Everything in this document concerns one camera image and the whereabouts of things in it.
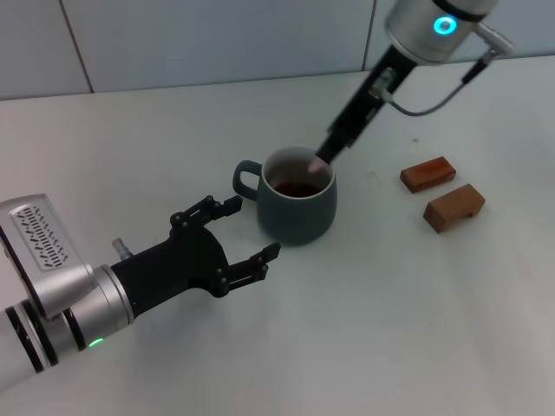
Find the flat dark wooden block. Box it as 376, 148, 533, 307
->
398, 155, 457, 194

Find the dark grey ceramic cup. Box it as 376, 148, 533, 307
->
232, 146, 338, 247

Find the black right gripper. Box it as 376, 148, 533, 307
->
315, 42, 418, 168

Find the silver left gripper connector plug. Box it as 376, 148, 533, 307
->
111, 237, 134, 262

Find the notched light wooden block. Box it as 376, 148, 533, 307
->
422, 183, 486, 235

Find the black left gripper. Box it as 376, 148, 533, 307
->
109, 194, 283, 324

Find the grey right arm cable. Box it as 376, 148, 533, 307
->
383, 56, 494, 117

